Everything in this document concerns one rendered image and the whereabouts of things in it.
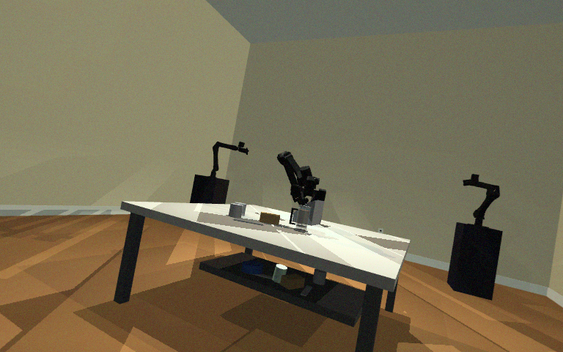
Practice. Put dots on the brown rectangular block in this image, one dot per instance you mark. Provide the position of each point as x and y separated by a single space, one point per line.
269 218
292 281

